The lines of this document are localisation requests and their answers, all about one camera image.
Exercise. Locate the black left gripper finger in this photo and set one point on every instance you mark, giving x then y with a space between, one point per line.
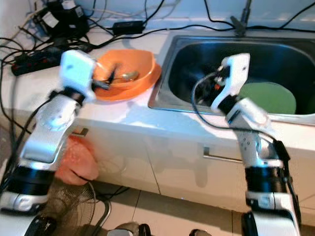
113 73

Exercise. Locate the orange plastic bowl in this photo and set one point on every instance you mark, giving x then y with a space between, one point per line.
142 64

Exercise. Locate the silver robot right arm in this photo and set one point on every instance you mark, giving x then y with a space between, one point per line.
256 128

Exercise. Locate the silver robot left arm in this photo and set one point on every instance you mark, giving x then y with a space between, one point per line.
59 128

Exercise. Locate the white kitchen cabinet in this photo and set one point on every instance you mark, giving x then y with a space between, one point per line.
177 167

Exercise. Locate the stainless steel sink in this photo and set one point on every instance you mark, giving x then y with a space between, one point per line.
197 59

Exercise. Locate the green plate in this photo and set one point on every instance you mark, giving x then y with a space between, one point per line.
270 98

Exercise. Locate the dark metal faucet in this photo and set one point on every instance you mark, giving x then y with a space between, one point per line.
240 27

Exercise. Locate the black power strip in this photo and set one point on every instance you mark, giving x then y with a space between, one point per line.
34 64

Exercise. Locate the red plastic bag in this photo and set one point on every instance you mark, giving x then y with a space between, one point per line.
78 157

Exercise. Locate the white charger plug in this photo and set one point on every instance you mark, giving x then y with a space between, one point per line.
69 5

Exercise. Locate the black floor fan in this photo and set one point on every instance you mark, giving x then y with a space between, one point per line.
74 206

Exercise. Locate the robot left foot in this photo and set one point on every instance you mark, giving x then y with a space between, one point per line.
128 229

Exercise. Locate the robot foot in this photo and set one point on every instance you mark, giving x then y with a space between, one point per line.
128 229
200 232

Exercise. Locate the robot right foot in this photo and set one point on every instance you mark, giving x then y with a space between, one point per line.
200 232

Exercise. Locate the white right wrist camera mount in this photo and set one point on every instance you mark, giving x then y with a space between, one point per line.
236 69

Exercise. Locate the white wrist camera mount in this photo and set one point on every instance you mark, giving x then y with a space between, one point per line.
236 69
76 69

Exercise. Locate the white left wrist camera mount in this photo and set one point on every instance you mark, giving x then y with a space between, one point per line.
76 69

